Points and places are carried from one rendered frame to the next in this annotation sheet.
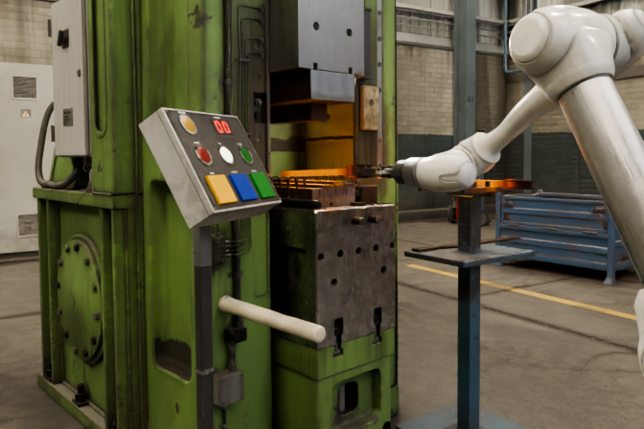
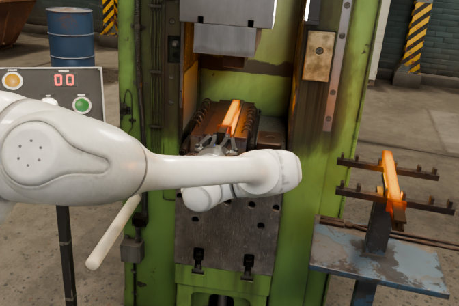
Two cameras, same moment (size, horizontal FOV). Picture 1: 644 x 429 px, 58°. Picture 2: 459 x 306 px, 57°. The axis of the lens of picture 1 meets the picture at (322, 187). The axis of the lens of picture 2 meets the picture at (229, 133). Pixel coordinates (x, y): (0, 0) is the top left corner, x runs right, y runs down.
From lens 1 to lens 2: 1.58 m
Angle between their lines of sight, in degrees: 50
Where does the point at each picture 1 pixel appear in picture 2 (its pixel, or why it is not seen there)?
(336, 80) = (229, 35)
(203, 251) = not seen: hidden behind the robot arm
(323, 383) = (182, 287)
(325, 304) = (184, 232)
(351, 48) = not seen: outside the picture
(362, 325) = (227, 261)
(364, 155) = (305, 105)
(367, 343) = (233, 276)
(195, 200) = not seen: outside the picture
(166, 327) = not seen: hidden behind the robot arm
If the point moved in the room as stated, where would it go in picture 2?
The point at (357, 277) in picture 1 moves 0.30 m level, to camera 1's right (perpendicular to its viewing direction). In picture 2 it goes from (225, 223) to (286, 267)
